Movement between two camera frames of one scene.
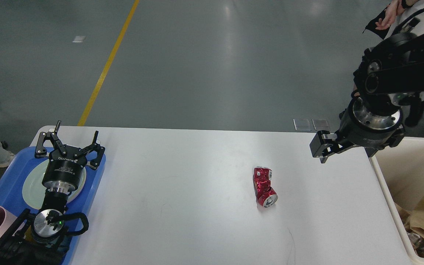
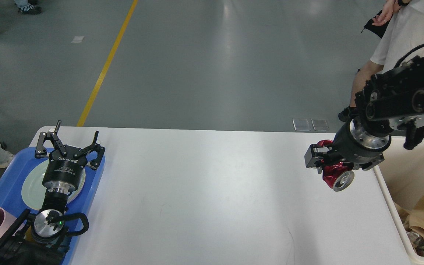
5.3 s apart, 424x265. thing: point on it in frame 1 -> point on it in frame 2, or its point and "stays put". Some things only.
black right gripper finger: (371, 151) -> (364, 166)
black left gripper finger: (41, 152) stays put
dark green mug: (28, 233) stays put
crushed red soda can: (266, 195) -> (338, 176)
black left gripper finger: (82, 152) stays put
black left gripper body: (63, 171) stays put
